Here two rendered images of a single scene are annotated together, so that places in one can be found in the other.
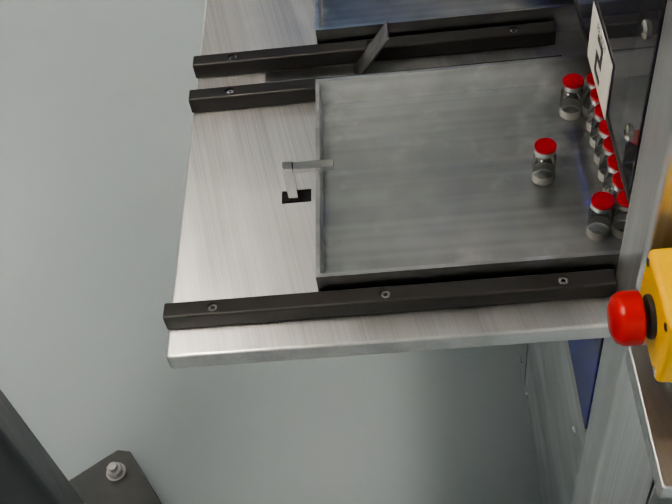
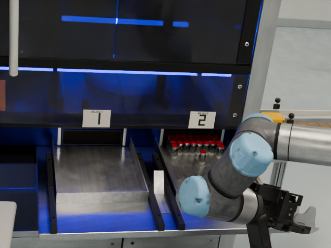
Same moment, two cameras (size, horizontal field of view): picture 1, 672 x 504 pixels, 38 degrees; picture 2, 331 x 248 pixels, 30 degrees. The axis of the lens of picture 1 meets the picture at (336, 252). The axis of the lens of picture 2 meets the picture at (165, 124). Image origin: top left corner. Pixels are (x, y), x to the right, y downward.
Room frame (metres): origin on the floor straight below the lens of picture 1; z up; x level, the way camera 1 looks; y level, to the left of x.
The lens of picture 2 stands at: (1.40, 1.39, 1.85)
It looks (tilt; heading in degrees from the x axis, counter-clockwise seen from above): 25 degrees down; 248
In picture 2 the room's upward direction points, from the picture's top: 7 degrees clockwise
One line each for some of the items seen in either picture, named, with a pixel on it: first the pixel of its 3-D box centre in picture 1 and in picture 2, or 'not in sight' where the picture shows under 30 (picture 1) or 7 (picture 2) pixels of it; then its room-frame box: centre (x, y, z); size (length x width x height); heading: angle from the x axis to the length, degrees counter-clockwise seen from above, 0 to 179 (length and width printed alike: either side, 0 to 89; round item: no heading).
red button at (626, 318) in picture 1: (635, 317); not in sight; (0.38, -0.20, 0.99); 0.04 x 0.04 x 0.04; 83
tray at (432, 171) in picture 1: (492, 167); (203, 167); (0.63, -0.16, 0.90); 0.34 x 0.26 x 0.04; 83
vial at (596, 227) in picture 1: (600, 216); (220, 151); (0.54, -0.24, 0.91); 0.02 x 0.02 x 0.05
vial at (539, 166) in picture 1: (544, 163); (202, 158); (0.62, -0.21, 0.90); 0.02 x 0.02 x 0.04
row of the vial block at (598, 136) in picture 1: (609, 151); (195, 148); (0.62, -0.27, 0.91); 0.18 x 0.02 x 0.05; 173
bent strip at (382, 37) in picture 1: (325, 57); (161, 191); (0.82, -0.03, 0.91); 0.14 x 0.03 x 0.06; 82
